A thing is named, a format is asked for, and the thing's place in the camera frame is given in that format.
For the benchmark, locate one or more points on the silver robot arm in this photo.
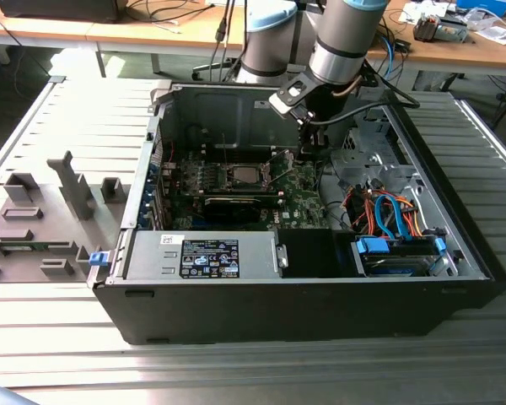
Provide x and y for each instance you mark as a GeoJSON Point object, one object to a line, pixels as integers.
{"type": "Point", "coordinates": [341, 42]}

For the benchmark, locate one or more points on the metal locking lever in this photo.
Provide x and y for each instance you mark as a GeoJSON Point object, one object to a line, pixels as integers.
{"type": "Point", "coordinates": [225, 149]}

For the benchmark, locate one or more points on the CPU socket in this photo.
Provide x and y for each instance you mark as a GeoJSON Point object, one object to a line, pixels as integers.
{"type": "Point", "coordinates": [232, 184]}

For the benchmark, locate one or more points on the white case label sticker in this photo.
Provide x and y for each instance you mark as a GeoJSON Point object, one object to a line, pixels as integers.
{"type": "Point", "coordinates": [261, 103]}

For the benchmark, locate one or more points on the metal drive cage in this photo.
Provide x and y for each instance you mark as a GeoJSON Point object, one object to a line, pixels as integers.
{"type": "Point", "coordinates": [362, 164]}

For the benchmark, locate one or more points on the green motherboard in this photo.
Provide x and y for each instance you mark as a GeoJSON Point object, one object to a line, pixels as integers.
{"type": "Point", "coordinates": [299, 194]}

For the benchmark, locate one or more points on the office chair base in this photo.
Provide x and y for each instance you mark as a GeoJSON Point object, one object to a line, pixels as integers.
{"type": "Point", "coordinates": [196, 75]}

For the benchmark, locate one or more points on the wooden desk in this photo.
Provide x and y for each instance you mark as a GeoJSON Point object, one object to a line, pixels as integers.
{"type": "Point", "coordinates": [447, 52]}
{"type": "Point", "coordinates": [46, 30]}

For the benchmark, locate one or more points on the grey desk device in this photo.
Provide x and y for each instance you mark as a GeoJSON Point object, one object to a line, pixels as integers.
{"type": "Point", "coordinates": [447, 30]}

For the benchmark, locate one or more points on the black graphics card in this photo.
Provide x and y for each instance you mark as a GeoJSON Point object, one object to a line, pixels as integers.
{"type": "Point", "coordinates": [232, 211]}

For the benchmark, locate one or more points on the hard disk in blue carrier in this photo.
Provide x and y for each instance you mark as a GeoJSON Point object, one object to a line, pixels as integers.
{"type": "Point", "coordinates": [371, 245]}

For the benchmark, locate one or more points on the black plastic shroud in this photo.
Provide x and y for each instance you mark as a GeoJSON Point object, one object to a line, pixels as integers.
{"type": "Point", "coordinates": [308, 253]}

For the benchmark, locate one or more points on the blue cardboard box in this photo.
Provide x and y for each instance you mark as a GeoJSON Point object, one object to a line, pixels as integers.
{"type": "Point", "coordinates": [482, 5]}

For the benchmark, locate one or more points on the white papers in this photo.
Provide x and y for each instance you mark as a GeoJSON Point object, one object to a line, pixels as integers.
{"type": "Point", "coordinates": [499, 34]}

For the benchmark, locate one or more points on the black PC case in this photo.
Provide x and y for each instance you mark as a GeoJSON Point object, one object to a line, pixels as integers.
{"type": "Point", "coordinates": [278, 316]}

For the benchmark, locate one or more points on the grey power supply unit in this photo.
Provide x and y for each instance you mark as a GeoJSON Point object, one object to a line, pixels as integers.
{"type": "Point", "coordinates": [152, 257]}

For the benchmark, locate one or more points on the blue case latch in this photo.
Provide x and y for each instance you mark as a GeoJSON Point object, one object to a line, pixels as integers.
{"type": "Point", "coordinates": [98, 259]}

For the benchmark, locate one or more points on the large black box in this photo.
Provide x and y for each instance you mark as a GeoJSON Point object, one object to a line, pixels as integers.
{"type": "Point", "coordinates": [59, 8]}

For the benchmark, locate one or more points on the grey parts rack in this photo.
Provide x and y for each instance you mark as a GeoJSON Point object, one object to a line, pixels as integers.
{"type": "Point", "coordinates": [55, 228]}

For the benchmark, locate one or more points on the green RAM stick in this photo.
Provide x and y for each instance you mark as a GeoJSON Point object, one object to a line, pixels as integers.
{"type": "Point", "coordinates": [21, 248]}

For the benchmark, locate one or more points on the blue grey rounded object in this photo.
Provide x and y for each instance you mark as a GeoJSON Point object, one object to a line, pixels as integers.
{"type": "Point", "coordinates": [2, 396]}

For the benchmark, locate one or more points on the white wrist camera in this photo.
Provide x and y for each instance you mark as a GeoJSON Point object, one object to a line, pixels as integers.
{"type": "Point", "coordinates": [280, 105]}

